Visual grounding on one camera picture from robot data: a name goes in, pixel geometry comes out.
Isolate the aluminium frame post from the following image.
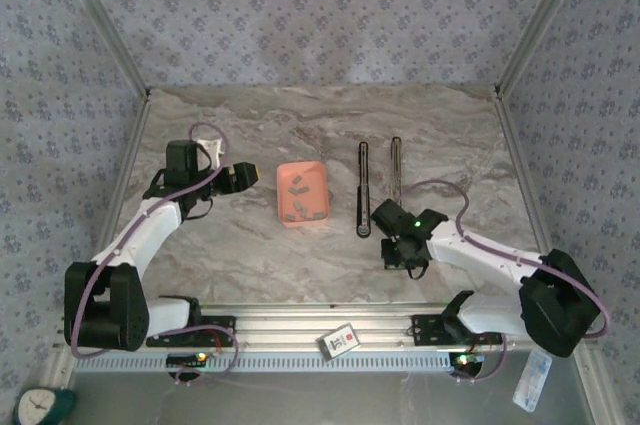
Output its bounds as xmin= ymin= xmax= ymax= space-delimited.
xmin=49 ymin=0 xmax=151 ymax=96
xmin=494 ymin=0 xmax=596 ymax=96

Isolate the pink plastic tray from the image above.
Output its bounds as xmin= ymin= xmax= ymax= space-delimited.
xmin=275 ymin=160 xmax=332 ymax=231

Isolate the black stapler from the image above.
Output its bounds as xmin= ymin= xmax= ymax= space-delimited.
xmin=355 ymin=141 xmax=372 ymax=239

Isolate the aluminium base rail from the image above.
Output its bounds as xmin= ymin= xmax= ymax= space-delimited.
xmin=52 ymin=301 xmax=509 ymax=352

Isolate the grey slotted cable duct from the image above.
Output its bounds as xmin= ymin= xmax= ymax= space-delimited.
xmin=72 ymin=349 xmax=454 ymax=374

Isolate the dark green clock white face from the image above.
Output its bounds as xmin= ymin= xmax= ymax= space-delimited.
xmin=12 ymin=386 xmax=79 ymax=425

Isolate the grey metal panel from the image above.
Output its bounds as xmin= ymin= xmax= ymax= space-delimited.
xmin=69 ymin=369 xmax=599 ymax=425

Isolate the white card with red mark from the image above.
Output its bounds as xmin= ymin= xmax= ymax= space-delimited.
xmin=316 ymin=324 xmax=361 ymax=360

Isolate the aluminium table edge rail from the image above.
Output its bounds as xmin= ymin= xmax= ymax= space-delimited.
xmin=42 ymin=89 xmax=154 ymax=391
xmin=492 ymin=87 xmax=626 ymax=425

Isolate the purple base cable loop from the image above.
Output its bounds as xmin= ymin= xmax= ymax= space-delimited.
xmin=149 ymin=324 xmax=237 ymax=389
xmin=452 ymin=334 xmax=509 ymax=385

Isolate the small black circuit board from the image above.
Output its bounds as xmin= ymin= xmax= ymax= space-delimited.
xmin=448 ymin=352 xmax=487 ymax=372
xmin=165 ymin=352 xmax=209 ymax=368

